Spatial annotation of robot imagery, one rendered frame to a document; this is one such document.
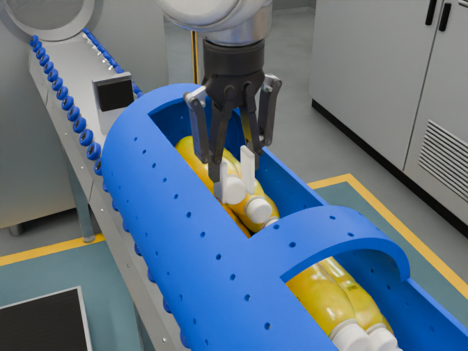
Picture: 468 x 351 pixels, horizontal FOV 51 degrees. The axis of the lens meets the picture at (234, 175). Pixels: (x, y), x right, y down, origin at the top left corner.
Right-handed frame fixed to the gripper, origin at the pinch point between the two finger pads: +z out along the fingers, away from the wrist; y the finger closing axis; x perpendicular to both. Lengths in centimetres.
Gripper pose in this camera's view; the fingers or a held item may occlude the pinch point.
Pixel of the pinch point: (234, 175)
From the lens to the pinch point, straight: 70.0
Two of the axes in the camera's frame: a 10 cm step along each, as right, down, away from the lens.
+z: 0.0, 8.2, 5.7
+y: -8.8, 2.7, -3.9
